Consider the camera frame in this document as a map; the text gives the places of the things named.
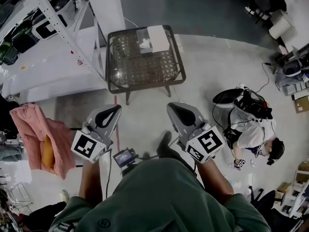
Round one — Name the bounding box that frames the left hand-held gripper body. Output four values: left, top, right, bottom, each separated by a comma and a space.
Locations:
70, 119, 114, 164

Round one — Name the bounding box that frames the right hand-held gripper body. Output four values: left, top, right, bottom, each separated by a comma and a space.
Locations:
177, 121, 226, 164

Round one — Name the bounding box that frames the person's left forearm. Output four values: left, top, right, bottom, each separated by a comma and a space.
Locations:
78, 157, 111, 203

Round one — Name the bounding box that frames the person's right forearm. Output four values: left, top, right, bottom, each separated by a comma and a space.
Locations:
197, 157, 235, 203

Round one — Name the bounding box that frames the white rectangular box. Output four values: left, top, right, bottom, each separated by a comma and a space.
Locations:
147, 25, 171, 53

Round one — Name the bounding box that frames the white plastic tray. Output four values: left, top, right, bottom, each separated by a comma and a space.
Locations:
31, 14, 68, 41

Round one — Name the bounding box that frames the brown cardboard box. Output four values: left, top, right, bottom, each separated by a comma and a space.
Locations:
293, 95, 309, 115

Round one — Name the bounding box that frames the person's right black shoe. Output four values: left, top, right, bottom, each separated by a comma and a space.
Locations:
156, 130, 173, 156

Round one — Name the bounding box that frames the black chest-mounted screen device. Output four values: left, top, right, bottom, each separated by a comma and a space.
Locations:
112, 148, 138, 168

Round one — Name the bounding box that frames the orange cushion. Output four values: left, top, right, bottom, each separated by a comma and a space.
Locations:
41, 135, 55, 170

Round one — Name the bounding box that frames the brown wicker glass-top table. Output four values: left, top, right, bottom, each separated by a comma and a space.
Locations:
105, 25, 187, 106

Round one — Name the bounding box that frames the pink quilted blanket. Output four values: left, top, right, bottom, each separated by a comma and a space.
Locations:
9, 102, 77, 180

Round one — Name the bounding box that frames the person's green shirt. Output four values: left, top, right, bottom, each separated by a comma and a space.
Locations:
49, 151, 272, 232

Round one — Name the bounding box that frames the black office chair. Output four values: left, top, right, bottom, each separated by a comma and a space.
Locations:
248, 186, 285, 217

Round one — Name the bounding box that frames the grey shelf unit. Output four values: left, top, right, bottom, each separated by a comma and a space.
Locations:
276, 76, 309, 96

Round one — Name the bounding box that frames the black plastic bin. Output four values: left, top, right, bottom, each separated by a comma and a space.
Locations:
47, 0, 74, 13
11, 20, 41, 54

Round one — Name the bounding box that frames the dark green plastic bin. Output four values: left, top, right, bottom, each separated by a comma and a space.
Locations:
0, 41, 19, 66

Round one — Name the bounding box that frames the white square stool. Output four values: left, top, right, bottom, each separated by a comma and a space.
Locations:
269, 15, 293, 40

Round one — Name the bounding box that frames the black floor cable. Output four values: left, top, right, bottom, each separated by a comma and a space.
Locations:
255, 61, 271, 93

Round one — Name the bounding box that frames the white wire rack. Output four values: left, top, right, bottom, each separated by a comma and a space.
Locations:
9, 182, 33, 214

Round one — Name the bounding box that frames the thin white cable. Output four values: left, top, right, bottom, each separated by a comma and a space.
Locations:
123, 17, 139, 30

